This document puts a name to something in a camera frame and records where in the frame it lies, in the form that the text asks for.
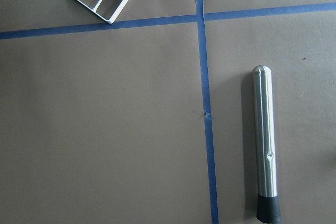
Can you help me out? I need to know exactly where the steel muddler with black tip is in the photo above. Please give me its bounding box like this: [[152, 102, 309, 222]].
[[252, 65, 282, 223]]

